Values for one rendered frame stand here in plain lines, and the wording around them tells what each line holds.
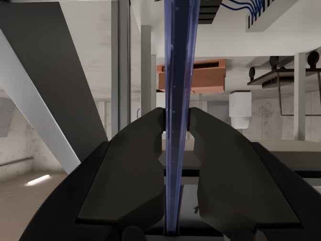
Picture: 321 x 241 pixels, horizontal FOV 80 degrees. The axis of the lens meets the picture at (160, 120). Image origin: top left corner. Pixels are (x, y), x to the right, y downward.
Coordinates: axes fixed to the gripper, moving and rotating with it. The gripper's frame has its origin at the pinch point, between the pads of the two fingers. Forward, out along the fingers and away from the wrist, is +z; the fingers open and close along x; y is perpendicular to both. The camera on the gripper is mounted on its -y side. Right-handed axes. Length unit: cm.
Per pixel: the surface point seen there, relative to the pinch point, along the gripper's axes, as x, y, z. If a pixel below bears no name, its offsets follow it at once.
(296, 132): 56, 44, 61
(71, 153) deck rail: -8.3, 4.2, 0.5
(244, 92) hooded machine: 240, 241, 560
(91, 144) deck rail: -8.0, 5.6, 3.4
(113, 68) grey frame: -13.4, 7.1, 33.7
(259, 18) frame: 21.5, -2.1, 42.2
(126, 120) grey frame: -10.2, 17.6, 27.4
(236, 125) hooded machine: 219, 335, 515
